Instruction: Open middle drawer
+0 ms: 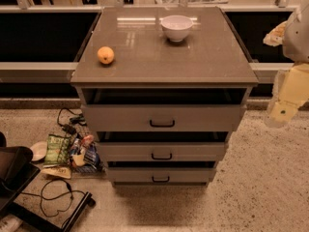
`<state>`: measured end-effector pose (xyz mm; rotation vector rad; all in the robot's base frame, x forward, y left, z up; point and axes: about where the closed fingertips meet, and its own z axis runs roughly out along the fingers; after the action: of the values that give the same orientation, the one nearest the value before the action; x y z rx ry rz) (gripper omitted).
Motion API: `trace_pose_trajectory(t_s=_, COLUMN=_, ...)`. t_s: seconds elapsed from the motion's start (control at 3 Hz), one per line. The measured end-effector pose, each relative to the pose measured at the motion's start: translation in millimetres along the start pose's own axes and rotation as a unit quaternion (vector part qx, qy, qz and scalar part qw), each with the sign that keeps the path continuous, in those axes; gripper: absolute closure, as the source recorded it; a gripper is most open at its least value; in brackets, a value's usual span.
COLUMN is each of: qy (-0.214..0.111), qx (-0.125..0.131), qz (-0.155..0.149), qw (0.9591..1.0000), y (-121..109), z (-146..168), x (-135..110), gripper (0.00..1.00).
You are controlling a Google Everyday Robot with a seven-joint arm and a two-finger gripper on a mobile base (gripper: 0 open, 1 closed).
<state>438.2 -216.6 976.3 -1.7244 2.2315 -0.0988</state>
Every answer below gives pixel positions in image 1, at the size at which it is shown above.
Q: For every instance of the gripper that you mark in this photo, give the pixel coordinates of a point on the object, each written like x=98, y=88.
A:
x=296, y=39

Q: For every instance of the grey drawer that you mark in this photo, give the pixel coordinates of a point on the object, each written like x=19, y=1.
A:
x=161, y=172
x=181, y=109
x=162, y=146

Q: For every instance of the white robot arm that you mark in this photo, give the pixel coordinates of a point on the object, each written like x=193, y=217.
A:
x=293, y=35

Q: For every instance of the grey drawer cabinet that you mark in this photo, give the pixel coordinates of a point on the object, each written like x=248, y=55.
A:
x=144, y=58

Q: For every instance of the grey bottom drawer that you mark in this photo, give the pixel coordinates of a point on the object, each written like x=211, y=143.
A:
x=161, y=172

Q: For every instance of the grey top drawer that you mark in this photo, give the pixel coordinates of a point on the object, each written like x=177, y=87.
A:
x=181, y=109

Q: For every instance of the white bowl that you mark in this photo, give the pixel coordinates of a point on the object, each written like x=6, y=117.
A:
x=176, y=27

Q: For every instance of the orange fruit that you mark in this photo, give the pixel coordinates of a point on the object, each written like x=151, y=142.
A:
x=105, y=55

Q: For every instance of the pile of snack packages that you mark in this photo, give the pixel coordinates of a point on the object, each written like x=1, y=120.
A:
x=84, y=156

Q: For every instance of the green chip bag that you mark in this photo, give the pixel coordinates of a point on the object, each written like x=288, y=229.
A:
x=57, y=150

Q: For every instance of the yellow snack bag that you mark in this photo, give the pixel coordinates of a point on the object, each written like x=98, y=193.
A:
x=61, y=172

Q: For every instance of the white plate on floor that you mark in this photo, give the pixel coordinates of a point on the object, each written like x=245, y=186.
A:
x=39, y=150

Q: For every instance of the white shoe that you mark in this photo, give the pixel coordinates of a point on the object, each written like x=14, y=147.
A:
x=10, y=223

